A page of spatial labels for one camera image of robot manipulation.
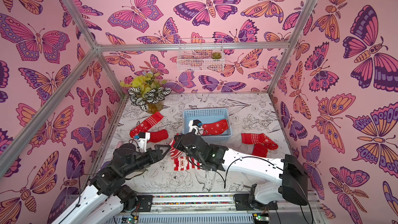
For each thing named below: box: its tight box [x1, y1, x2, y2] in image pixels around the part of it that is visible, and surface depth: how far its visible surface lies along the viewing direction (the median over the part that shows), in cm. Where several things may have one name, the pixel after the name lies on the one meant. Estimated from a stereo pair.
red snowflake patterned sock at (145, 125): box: [129, 111, 169, 144], surface depth 104 cm
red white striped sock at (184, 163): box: [173, 156, 203, 172], surface depth 87 cm
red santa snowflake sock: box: [201, 119, 229, 136], surface depth 99 cm
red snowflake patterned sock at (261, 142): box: [240, 133, 279, 158], surface depth 95 cm
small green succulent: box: [210, 51, 222, 60], surface depth 94 cm
